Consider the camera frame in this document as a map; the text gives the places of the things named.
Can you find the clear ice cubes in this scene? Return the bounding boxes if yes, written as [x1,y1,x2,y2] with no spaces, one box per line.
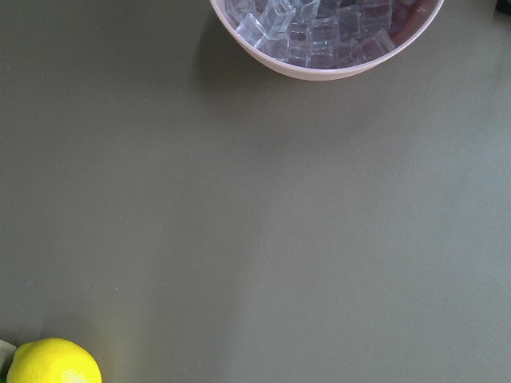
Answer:
[224,0,415,69]

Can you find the pink bowl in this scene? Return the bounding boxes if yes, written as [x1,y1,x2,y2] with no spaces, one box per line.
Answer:
[210,0,444,81]

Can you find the yellow lemon near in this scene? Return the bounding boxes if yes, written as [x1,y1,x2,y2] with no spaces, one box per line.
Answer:
[6,338,103,383]

